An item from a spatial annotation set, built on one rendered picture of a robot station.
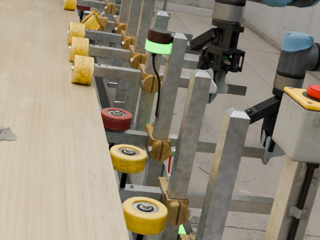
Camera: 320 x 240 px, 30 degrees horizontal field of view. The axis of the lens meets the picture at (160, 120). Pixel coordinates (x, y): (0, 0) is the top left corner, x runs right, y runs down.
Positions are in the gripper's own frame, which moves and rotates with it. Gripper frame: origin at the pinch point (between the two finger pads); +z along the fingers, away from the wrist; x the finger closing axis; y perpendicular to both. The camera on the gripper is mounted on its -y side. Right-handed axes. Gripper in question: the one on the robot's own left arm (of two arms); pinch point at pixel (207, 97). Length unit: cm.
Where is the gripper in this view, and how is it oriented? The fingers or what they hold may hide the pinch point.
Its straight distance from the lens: 153.4
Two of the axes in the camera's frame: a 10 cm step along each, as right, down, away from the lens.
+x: 8.5, -0.2, 5.2
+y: 5.0, 3.2, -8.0
